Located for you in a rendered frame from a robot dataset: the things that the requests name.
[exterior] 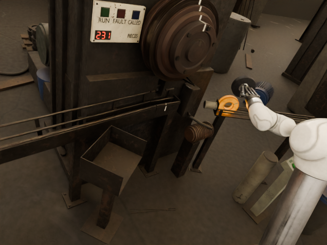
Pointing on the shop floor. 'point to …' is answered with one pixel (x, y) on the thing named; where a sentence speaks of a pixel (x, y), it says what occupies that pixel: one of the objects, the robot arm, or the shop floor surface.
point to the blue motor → (263, 92)
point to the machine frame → (111, 76)
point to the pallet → (30, 39)
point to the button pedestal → (269, 194)
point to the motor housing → (190, 147)
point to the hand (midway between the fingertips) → (244, 84)
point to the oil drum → (230, 43)
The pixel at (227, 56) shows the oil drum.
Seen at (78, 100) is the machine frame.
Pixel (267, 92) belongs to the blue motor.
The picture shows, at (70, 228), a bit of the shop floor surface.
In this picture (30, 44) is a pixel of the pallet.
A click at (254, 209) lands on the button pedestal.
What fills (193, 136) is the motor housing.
